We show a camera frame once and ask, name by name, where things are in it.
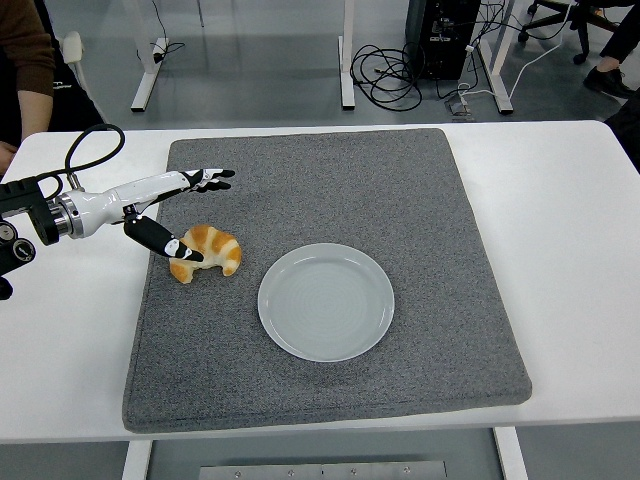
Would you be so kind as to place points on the person with black shoe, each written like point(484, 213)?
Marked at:
point(622, 35)

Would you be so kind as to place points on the round grey plate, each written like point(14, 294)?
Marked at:
point(325, 305)

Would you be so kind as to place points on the white table leg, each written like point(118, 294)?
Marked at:
point(136, 462)
point(510, 457)

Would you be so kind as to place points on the grey fabric mat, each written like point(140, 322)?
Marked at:
point(440, 250)

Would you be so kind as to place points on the white chair armrest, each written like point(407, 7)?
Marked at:
point(72, 47)

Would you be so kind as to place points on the person's hand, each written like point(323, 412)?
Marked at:
point(6, 155)

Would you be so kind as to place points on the person's forearm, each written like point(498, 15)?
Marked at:
point(35, 115)

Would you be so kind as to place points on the croissant bread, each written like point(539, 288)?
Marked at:
point(220, 250)

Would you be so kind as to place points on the black rounded object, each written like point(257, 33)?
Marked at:
point(627, 135)

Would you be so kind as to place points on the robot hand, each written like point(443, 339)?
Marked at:
point(125, 197)

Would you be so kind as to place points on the grey metal plate with screws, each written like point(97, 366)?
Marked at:
point(300, 472)

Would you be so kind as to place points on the grey floor socket box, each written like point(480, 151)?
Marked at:
point(457, 107)

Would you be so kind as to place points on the white desk leg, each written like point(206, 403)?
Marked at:
point(150, 75)
point(347, 75)
point(502, 97)

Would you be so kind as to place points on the black office chair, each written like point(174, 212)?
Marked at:
point(582, 30)

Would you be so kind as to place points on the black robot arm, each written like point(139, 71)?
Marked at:
point(20, 195)

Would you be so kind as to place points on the black computer tower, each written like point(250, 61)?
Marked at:
point(440, 50)

